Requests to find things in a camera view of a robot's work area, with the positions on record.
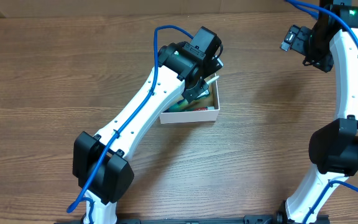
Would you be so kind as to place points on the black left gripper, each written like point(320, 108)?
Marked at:
point(194, 91)

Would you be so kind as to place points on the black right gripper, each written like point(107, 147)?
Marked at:
point(317, 62)

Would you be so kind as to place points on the green white toothbrush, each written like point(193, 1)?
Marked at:
point(191, 94)

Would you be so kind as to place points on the Colgate toothpaste tube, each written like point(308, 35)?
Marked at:
point(205, 108)

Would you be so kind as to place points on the green white soap pack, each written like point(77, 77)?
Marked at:
point(204, 94)

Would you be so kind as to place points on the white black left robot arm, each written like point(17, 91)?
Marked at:
point(101, 161)

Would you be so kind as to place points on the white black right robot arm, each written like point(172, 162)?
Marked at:
point(330, 45)

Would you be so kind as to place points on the white cardboard box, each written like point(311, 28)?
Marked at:
point(188, 116)

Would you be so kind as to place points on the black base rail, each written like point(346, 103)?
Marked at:
point(247, 219)

